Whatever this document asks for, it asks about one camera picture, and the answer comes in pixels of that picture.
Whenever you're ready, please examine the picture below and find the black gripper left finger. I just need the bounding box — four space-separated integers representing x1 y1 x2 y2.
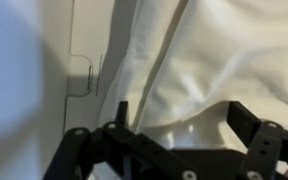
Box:
42 101 201 180

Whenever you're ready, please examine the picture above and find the white cardboard box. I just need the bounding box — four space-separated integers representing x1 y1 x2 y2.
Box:
0 0 136 180

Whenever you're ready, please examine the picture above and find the white cloth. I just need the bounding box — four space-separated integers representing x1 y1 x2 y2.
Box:
99 0 288 149

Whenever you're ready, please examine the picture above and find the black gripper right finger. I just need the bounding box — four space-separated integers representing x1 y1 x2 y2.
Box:
227 101 288 180

